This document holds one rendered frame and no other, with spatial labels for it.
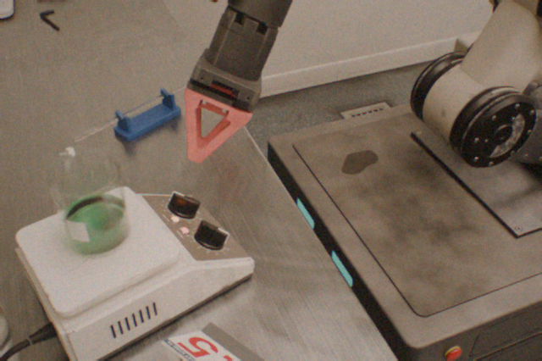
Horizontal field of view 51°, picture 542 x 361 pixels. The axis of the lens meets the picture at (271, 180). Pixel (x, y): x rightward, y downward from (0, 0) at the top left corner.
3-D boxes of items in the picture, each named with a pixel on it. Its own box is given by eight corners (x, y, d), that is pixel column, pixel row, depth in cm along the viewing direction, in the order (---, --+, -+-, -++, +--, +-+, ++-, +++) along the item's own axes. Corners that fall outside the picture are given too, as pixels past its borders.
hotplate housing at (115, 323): (194, 210, 69) (189, 158, 63) (257, 278, 61) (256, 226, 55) (9, 297, 59) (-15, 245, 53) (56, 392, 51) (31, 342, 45)
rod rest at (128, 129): (168, 105, 86) (165, 85, 84) (182, 113, 84) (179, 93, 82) (113, 133, 80) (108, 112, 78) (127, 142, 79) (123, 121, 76)
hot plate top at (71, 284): (128, 189, 60) (127, 182, 59) (185, 258, 52) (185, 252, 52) (13, 238, 54) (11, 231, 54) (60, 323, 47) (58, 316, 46)
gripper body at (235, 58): (188, 83, 51) (218, 6, 49) (200, 63, 61) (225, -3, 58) (253, 111, 52) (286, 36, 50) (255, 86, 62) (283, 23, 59)
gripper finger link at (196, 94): (158, 156, 55) (193, 68, 52) (169, 134, 62) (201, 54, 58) (223, 181, 56) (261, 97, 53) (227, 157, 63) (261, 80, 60)
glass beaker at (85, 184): (145, 247, 53) (130, 179, 47) (76, 274, 50) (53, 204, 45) (121, 202, 57) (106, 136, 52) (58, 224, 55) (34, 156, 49)
